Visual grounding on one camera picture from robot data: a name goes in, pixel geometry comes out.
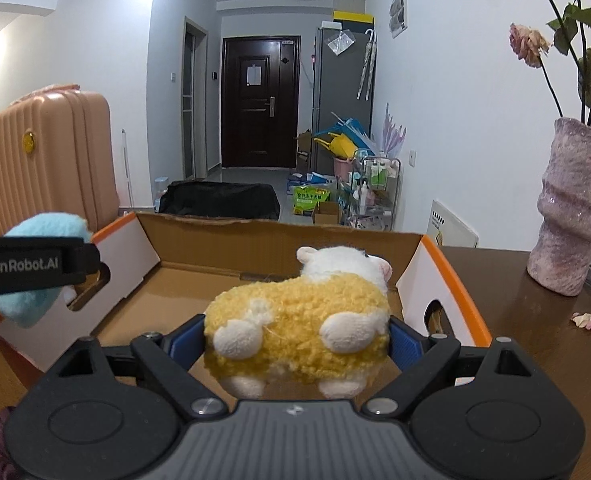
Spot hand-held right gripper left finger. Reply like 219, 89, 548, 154
45, 312, 226, 423

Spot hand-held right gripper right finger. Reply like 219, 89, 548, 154
360, 317, 546, 418

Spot light blue plush toy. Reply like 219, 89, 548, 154
0, 212, 93, 328

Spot orange cardboard box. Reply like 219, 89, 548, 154
0, 211, 493, 391

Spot yellow sheep plush toy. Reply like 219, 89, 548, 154
202, 245, 395, 401

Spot pink ribbed suitcase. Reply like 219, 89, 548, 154
0, 85, 121, 241

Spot black floor bag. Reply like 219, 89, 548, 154
158, 180, 281, 221

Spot small brown cardboard box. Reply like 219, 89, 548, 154
311, 201, 341, 226

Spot metal trolley rack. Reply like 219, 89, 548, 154
338, 156, 402, 232

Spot green printed bag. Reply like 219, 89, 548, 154
293, 185, 331, 217

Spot blue and white floor packages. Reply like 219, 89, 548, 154
286, 172, 336, 196

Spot pink bucket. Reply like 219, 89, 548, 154
333, 156, 356, 181

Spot pink textured vase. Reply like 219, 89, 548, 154
527, 117, 591, 297

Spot yellow plastic item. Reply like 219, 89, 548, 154
314, 132, 359, 158

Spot tall brown cardboard box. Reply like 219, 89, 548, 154
295, 130, 313, 173

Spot blue plastic item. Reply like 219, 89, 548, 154
315, 117, 376, 156

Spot dark brown entrance door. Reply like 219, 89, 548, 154
221, 36, 301, 170

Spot grey interior door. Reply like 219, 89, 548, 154
182, 16, 208, 181

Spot grey refrigerator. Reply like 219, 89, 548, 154
311, 25, 376, 171

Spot white folded umbrella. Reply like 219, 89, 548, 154
357, 30, 377, 101

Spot clear plastic bag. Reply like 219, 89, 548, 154
327, 30, 355, 55

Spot dried rose bouquet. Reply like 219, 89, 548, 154
505, 0, 591, 133

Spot yellow and black box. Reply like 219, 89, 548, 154
333, 10, 376, 33

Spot purple wall decoration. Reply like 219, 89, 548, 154
378, 102, 407, 158

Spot wall poster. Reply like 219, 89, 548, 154
389, 0, 409, 39

